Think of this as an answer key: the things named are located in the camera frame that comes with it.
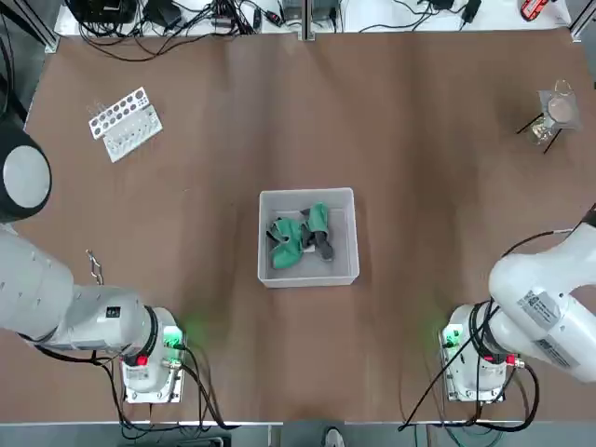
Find green microfibre cloth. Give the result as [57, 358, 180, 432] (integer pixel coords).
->
[299, 201, 337, 263]
[265, 218, 312, 271]

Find white plastic box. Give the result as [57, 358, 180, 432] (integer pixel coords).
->
[256, 186, 362, 289]

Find white test tube rack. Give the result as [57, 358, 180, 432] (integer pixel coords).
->
[87, 86, 166, 164]

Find black computer box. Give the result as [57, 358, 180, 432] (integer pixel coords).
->
[86, 0, 141, 20]

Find metal crucible tongs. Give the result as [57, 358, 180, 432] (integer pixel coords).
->
[85, 250, 106, 285]

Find black power supply unit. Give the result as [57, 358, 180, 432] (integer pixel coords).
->
[281, 0, 305, 23]

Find glass alcohol burner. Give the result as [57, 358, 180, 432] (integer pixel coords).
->
[529, 115, 559, 146]

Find red and black device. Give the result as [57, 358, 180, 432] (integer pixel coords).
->
[520, 0, 550, 22]

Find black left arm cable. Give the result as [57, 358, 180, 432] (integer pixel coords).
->
[88, 344, 241, 430]

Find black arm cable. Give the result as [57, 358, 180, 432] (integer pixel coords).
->
[398, 218, 596, 432]
[88, 344, 241, 430]

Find aluminium frame post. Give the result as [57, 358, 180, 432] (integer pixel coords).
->
[27, 17, 61, 52]
[301, 0, 318, 42]
[564, 0, 586, 46]

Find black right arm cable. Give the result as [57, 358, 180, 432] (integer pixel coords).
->
[398, 218, 596, 432]

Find black desk cable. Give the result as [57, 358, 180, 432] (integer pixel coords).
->
[79, 25, 163, 63]

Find grey wire gauze mat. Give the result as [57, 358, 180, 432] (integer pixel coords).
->
[537, 88, 583, 132]

